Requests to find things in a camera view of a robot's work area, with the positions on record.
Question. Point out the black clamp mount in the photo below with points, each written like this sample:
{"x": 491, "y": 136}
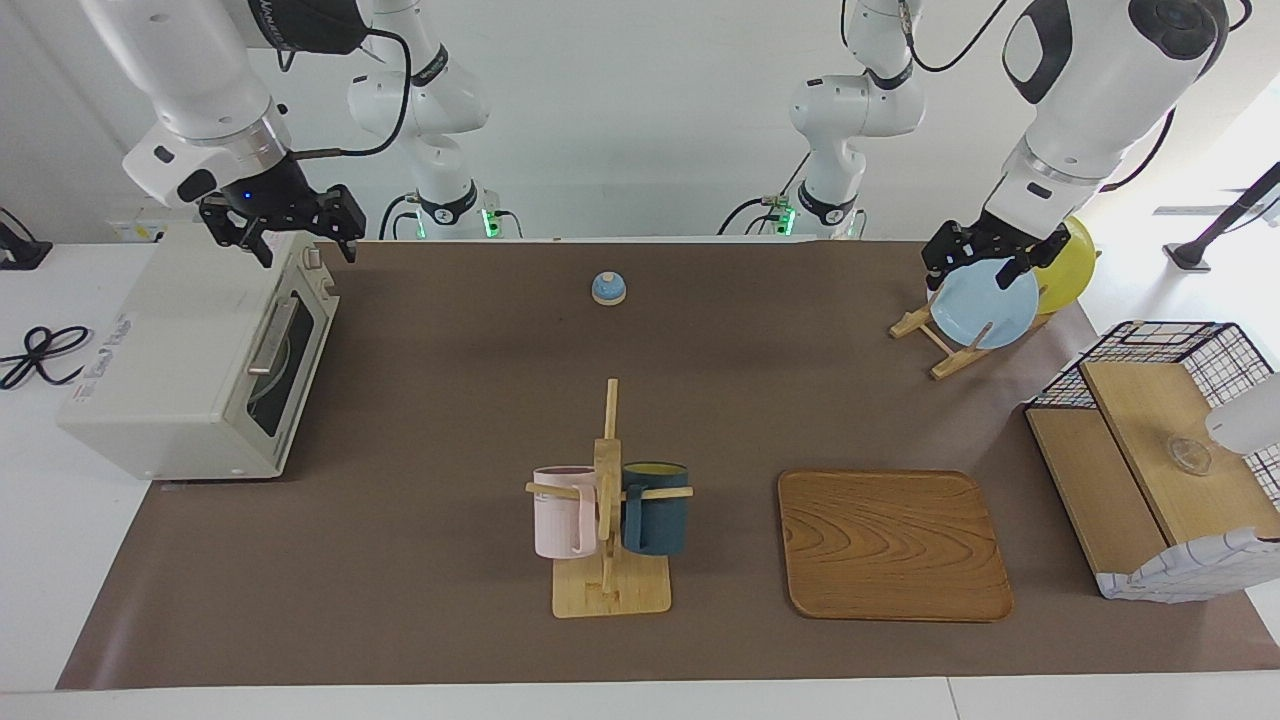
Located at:
{"x": 20, "y": 255}

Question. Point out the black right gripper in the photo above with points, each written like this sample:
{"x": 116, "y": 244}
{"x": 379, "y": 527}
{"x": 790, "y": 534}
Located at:
{"x": 268, "y": 192}

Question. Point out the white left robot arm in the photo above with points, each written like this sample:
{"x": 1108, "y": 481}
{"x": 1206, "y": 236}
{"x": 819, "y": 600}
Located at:
{"x": 1100, "y": 80}

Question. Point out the white power box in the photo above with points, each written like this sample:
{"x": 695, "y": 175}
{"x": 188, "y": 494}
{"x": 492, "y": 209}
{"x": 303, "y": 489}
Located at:
{"x": 130, "y": 228}

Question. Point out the white toaster oven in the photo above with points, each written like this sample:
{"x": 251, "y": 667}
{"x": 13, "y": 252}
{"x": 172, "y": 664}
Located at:
{"x": 170, "y": 360}

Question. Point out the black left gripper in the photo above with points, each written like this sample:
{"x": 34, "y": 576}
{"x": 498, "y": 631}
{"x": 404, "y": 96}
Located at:
{"x": 1010, "y": 240}

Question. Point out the brown table mat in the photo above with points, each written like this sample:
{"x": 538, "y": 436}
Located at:
{"x": 450, "y": 620}

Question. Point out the white checked cloth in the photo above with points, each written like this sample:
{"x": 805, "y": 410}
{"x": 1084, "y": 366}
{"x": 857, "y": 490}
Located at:
{"x": 1200, "y": 570}

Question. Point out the pink mug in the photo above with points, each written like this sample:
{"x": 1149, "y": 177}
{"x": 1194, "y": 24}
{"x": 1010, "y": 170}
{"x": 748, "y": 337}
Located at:
{"x": 560, "y": 515}

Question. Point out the wooden plate rack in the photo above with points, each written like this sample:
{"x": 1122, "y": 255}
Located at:
{"x": 945, "y": 365}

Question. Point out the yellow plate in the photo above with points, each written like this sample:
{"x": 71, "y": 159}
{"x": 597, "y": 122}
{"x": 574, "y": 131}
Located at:
{"x": 1070, "y": 270}

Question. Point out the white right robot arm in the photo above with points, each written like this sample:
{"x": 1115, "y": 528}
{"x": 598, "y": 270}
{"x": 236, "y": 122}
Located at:
{"x": 200, "y": 80}

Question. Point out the wooden mug rack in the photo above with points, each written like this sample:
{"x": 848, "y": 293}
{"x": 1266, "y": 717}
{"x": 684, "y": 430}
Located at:
{"x": 610, "y": 595}

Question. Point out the light blue plate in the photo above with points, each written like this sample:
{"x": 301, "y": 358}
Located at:
{"x": 985, "y": 310}

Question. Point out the white rounded object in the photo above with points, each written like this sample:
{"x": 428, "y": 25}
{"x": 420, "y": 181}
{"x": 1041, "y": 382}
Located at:
{"x": 1250, "y": 415}

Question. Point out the black stand with base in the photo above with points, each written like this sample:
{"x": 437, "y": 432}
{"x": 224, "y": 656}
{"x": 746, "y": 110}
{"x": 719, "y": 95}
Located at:
{"x": 1195, "y": 255}

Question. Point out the blue call bell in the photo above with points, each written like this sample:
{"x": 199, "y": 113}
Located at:
{"x": 608, "y": 289}

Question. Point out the brown wooden tray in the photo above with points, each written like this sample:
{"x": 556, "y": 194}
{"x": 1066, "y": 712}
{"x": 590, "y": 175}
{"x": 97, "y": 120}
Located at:
{"x": 890, "y": 545}

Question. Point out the dark teal mug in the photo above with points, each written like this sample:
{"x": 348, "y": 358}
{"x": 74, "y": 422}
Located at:
{"x": 660, "y": 515}

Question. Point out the small clear glass dish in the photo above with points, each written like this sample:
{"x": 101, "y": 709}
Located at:
{"x": 1190, "y": 457}

